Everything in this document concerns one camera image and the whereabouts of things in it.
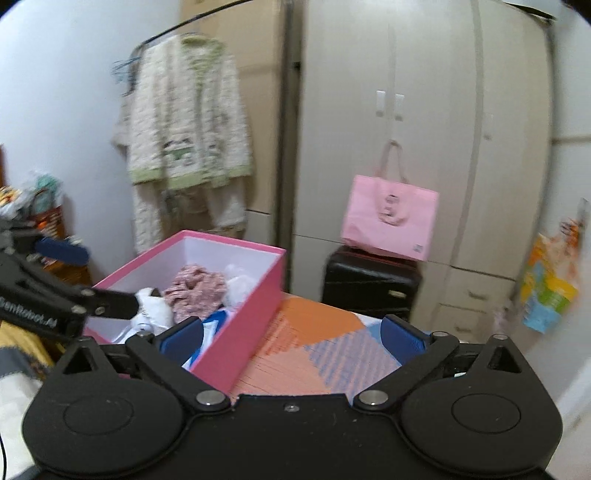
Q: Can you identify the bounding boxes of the cream fluffy cardigan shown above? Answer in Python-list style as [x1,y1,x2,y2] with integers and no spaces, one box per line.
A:
[111,34,254,190]

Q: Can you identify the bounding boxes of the pink floral fabric pouch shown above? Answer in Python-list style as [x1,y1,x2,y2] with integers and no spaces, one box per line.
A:
[165,264,225,324]

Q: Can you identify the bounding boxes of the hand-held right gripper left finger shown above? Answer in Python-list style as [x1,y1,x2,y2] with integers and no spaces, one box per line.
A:
[60,316,232,412]

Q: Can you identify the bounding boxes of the cream fluffy pyjama pants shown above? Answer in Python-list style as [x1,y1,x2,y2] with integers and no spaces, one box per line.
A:
[131,178,247,257]

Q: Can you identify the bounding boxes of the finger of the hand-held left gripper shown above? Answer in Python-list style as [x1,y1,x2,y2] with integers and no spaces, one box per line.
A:
[0,255,140,320]
[0,220,90,267]

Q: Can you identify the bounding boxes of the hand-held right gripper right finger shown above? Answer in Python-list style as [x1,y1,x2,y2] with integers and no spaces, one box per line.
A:
[353,315,529,412]

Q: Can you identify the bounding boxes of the light brown wooden cabinet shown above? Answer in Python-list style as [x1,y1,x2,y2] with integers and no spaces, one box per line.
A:
[178,0,296,245]

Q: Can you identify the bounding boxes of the black suitcase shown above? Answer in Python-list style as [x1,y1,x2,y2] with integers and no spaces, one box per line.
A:
[322,244,423,324]

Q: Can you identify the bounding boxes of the grey white wardrobe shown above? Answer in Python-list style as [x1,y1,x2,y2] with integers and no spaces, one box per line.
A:
[291,0,561,352]

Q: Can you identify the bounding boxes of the pink cardboard box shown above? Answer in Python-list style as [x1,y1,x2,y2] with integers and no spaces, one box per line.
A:
[83,230,287,398]

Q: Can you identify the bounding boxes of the white plastic bag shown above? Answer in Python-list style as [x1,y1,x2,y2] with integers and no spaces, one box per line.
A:
[224,263,257,309]

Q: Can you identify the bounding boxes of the blue wire clothes hangers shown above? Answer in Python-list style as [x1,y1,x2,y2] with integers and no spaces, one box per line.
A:
[111,55,139,95]

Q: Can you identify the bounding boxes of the blue wet wipes packet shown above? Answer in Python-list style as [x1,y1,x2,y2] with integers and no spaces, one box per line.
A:
[182,310,232,370]

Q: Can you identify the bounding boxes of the colourful paper gift bag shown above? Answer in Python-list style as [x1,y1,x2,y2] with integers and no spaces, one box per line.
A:
[519,217,580,334]

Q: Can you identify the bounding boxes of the yellow and grey blanket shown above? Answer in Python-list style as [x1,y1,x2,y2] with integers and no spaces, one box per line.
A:
[0,320,61,467]

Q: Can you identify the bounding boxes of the patchwork blanket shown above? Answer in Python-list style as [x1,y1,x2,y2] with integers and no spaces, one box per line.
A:
[228,292,402,400]

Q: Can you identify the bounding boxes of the white and brown plush toy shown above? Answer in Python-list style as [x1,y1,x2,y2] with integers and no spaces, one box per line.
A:
[131,287,175,337]

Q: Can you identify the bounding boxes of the pink tote bag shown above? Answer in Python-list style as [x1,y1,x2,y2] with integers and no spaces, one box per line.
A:
[341,141,439,261]

